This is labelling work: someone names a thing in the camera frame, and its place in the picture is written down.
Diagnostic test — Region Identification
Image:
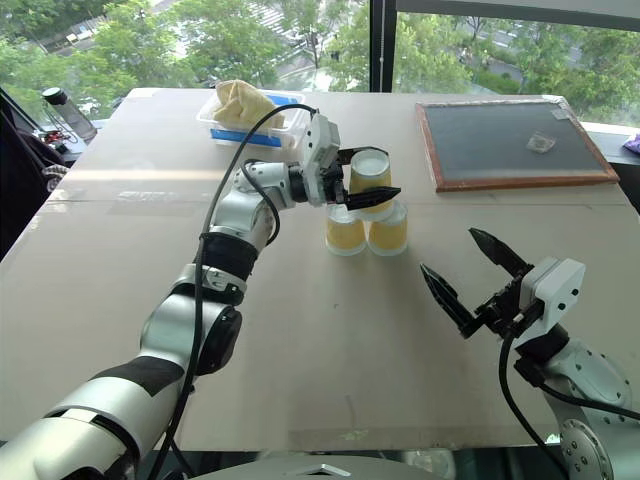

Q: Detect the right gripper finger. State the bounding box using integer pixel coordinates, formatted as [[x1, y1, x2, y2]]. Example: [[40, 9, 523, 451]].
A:
[[419, 263, 485, 340], [468, 227, 534, 277]]

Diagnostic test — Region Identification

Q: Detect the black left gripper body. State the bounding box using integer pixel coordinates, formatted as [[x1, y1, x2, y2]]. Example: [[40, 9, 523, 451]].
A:
[[319, 148, 352, 207]]

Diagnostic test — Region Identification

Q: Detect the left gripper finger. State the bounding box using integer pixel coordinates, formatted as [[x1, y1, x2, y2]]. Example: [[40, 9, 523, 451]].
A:
[[343, 186, 403, 212], [338, 145, 391, 165]]

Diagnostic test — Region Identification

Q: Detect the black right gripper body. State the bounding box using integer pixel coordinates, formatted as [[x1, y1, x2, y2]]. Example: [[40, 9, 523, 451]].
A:
[[473, 272, 545, 342]]

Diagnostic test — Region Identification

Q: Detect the yellow paper cup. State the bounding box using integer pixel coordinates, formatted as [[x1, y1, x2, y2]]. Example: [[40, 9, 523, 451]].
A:
[[367, 202, 410, 258], [324, 203, 368, 258], [348, 150, 394, 220]]

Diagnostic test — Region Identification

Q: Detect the clear plastic box blue label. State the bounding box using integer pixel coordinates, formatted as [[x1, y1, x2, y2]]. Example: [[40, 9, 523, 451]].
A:
[[195, 90, 307, 150]]

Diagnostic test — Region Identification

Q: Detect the wood framed chalkboard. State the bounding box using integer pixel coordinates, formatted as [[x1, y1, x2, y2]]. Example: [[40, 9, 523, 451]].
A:
[[415, 98, 621, 193]]

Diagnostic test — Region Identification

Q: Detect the small clear plastic bag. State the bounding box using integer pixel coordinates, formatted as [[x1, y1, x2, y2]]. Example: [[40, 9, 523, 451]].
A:
[[526, 130, 556, 153]]

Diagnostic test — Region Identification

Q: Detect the beige crumpled cloth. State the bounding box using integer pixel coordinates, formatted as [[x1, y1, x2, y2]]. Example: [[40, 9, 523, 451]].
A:
[[211, 78, 287, 132]]

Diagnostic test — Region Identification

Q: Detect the clear bottle black lid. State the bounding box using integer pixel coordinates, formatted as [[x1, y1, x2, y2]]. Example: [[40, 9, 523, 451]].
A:
[[40, 87, 98, 147]]

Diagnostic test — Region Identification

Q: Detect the small red black gadget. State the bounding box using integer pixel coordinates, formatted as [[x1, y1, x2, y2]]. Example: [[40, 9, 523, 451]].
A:
[[33, 128, 70, 153]]

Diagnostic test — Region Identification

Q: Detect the black chair back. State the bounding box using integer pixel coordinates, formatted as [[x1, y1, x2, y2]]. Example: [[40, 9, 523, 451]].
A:
[[0, 87, 70, 262]]

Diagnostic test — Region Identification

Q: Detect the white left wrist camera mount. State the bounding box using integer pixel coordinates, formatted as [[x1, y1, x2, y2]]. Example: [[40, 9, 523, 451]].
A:
[[299, 113, 343, 206]]

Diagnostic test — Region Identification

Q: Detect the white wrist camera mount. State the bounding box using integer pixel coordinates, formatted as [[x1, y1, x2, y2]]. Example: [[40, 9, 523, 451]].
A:
[[299, 113, 343, 206], [513, 256, 587, 352]]

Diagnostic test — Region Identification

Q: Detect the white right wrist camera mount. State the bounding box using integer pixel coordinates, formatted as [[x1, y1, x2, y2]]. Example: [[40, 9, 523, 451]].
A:
[[513, 256, 587, 352]]

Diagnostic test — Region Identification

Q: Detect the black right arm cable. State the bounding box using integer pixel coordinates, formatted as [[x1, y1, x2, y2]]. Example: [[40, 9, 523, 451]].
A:
[[498, 312, 640, 469]]

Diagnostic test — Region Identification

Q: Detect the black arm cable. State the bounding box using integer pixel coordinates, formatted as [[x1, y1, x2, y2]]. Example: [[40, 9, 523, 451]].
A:
[[148, 103, 321, 480], [498, 312, 640, 469]]

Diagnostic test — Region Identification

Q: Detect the dark window frame post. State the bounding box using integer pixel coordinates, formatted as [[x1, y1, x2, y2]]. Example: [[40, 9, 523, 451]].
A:
[[369, 0, 399, 94]]

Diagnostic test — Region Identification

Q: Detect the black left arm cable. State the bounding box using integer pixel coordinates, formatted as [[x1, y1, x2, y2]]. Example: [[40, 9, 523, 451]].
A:
[[148, 103, 321, 480]]

